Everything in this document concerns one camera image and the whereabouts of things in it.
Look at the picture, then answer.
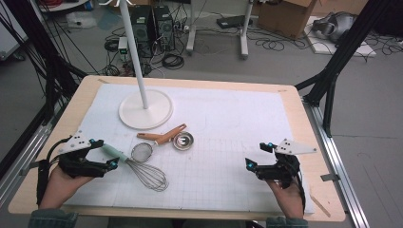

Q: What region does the white hook stand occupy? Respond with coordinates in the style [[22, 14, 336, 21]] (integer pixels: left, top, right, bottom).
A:
[[98, 0, 175, 131]]

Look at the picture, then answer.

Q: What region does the person's right hand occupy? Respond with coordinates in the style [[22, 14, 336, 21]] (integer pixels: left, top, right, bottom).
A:
[[265, 179, 305, 220]]

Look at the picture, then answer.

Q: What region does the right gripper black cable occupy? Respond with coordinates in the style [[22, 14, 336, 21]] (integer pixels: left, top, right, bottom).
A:
[[286, 155, 307, 214]]

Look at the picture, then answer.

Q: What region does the black cable coil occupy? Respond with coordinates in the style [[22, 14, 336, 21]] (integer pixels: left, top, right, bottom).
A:
[[161, 52, 185, 71]]

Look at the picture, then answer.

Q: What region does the wooden-handled steel ladle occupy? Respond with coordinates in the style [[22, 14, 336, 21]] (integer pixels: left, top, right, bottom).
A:
[[136, 131, 195, 152]]

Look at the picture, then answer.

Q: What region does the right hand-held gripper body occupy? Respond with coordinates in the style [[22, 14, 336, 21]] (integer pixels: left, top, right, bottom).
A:
[[255, 138, 317, 190]]

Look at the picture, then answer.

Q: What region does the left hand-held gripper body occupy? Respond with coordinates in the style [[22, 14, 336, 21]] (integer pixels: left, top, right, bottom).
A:
[[57, 130, 110, 179]]

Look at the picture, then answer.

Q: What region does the thin wooden stick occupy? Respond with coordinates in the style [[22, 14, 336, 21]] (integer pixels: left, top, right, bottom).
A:
[[309, 193, 333, 219]]

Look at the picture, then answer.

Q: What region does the green-handled wire whisk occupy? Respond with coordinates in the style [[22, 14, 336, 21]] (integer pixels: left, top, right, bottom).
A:
[[100, 142, 170, 193]]

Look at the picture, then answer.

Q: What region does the metal bracket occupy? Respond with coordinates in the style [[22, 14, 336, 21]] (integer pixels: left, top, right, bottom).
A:
[[319, 173, 341, 182]]

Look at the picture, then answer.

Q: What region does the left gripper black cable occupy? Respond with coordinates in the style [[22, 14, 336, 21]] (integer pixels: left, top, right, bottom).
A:
[[35, 136, 73, 206]]

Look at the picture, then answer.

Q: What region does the white floor board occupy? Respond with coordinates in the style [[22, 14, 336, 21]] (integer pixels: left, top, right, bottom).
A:
[[303, 15, 378, 59]]

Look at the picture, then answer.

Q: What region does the wooden-handled mesh strainer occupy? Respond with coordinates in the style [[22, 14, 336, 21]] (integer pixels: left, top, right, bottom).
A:
[[130, 123, 188, 163]]

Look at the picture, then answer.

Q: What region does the white wheeled cabinet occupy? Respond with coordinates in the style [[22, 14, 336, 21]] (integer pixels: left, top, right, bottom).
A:
[[0, 6, 29, 61]]

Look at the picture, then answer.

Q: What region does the aluminium rail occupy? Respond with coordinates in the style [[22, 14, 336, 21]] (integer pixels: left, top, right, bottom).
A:
[[302, 98, 370, 228], [0, 104, 61, 207]]

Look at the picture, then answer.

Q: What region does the grey rounded device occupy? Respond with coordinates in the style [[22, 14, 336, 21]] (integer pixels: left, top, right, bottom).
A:
[[311, 11, 358, 45]]

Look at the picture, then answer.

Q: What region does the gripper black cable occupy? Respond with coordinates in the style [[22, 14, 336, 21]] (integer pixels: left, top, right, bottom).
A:
[[286, 155, 307, 214], [35, 136, 73, 206]]

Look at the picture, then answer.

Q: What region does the closed cardboard box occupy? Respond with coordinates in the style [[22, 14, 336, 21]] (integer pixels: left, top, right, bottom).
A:
[[257, 0, 317, 40]]

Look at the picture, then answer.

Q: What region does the black flat device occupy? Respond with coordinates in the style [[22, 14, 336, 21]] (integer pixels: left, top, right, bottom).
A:
[[216, 14, 255, 29]]

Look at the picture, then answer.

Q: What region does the wooden desk with white legs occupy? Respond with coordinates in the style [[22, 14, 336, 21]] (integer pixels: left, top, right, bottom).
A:
[[185, 0, 255, 60]]

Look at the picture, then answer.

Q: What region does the black computer tower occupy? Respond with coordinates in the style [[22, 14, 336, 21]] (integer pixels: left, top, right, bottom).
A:
[[130, 5, 156, 59], [153, 4, 176, 51]]

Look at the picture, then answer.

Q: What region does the white grid mat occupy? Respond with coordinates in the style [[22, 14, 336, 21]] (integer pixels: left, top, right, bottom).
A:
[[63, 83, 317, 215]]

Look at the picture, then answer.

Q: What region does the black metal frame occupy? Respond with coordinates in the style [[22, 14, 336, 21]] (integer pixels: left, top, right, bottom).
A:
[[0, 0, 89, 127], [294, 0, 393, 139]]

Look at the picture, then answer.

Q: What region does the round white table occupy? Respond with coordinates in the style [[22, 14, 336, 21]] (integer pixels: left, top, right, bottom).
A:
[[37, 0, 90, 13]]

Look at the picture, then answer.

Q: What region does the small white box device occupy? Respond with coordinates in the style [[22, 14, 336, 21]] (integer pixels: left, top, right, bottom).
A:
[[117, 36, 129, 62]]

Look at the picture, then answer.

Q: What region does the clear plastic bag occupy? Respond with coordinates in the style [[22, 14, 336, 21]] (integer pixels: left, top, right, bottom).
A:
[[66, 11, 98, 29]]

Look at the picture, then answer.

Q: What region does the person's left hand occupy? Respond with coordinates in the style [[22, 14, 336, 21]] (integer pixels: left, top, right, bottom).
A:
[[39, 165, 95, 210]]

